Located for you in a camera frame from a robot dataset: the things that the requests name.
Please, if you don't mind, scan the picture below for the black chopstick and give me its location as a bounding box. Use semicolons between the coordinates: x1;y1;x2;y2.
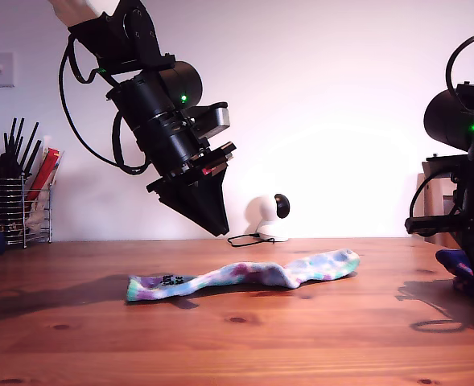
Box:
13;117;26;162
25;139;43;179
5;118;17;158
19;122;40;178

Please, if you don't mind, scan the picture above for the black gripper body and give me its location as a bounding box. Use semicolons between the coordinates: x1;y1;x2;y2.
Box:
138;112;237;199

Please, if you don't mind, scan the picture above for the black security camera cable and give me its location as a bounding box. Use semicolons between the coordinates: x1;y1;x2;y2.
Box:
227;232;276;248

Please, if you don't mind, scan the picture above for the white paper sleeve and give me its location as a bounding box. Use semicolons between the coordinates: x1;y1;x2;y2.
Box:
41;135;55;162

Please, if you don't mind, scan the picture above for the pastel tie-dye sock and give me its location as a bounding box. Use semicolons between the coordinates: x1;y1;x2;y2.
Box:
124;248;361;303

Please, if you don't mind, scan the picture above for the red chopstick packet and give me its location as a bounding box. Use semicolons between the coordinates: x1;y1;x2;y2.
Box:
27;148;63;206

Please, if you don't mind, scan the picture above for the grey camera box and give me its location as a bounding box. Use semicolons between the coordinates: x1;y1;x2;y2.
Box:
186;102;230;140

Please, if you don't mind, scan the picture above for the black utensil head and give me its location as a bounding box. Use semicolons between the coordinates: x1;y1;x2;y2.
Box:
1;152;23;180

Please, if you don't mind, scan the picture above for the thin black cable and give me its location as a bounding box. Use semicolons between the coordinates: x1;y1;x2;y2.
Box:
58;38;149;170
408;172;439;226
445;31;474;112

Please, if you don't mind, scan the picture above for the black braided cable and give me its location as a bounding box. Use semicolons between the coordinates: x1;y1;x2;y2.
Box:
110;110;151;176

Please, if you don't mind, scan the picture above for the navy sock with red triangles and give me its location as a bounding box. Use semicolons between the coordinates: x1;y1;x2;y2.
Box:
435;248;474;298

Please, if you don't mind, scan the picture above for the white round security camera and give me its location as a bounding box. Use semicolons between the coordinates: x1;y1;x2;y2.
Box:
247;193;292;244

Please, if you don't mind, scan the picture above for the wooden chair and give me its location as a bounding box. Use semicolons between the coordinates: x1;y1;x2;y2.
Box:
415;160;469;247

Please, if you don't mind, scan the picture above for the chrome wire utensil holder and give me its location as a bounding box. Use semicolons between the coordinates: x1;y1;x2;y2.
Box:
0;176;55;250

